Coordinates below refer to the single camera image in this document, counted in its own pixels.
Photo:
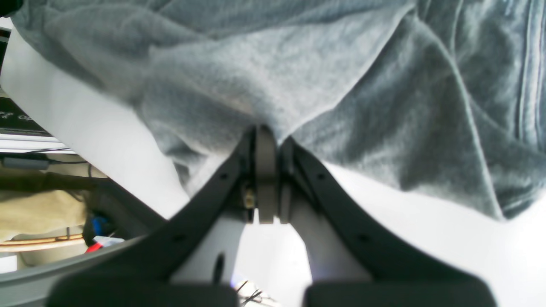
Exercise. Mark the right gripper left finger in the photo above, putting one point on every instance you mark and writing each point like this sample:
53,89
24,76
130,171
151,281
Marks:
188,262

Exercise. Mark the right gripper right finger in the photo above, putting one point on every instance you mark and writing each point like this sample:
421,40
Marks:
354,260

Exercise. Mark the grey T-shirt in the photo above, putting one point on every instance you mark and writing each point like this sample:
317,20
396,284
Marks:
442,97

